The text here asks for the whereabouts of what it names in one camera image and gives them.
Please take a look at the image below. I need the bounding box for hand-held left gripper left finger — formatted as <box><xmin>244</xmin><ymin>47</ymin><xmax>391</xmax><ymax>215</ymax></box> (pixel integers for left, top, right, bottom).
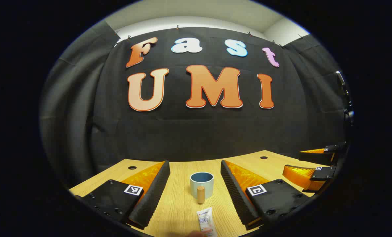
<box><xmin>74</xmin><ymin>160</ymin><xmax>171</xmax><ymax>230</ymax></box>

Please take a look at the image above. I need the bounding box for black backdrop cloth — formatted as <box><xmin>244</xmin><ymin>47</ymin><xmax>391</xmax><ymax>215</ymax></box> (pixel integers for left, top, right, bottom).
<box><xmin>39</xmin><ymin>20</ymin><xmax>354</xmax><ymax>188</ymax></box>

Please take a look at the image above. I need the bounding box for wooden desktop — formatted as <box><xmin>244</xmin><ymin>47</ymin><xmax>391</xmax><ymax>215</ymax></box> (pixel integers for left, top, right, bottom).
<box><xmin>69</xmin><ymin>150</ymin><xmax>334</xmax><ymax>237</ymax></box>

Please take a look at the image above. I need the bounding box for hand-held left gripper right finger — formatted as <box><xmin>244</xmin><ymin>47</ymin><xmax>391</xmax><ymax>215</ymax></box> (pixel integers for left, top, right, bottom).
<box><xmin>220</xmin><ymin>160</ymin><xmax>313</xmax><ymax>231</ymax></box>

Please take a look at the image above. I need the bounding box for pale green cup wooden handle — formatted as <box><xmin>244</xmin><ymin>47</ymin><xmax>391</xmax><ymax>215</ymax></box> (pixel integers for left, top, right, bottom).
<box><xmin>190</xmin><ymin>172</ymin><xmax>214</xmax><ymax>204</ymax></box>

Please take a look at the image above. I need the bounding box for white toothpaste tube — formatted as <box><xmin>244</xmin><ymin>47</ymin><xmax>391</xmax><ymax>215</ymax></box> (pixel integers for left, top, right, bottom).
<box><xmin>196</xmin><ymin>207</ymin><xmax>218</xmax><ymax>237</ymax></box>

